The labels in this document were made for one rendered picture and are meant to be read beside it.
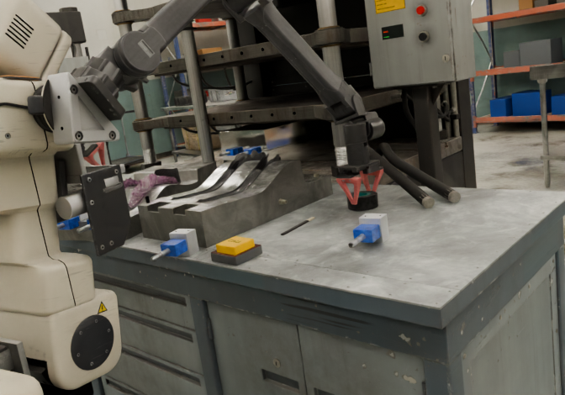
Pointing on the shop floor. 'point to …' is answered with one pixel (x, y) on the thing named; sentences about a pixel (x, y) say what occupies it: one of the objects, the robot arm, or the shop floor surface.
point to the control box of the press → (419, 44)
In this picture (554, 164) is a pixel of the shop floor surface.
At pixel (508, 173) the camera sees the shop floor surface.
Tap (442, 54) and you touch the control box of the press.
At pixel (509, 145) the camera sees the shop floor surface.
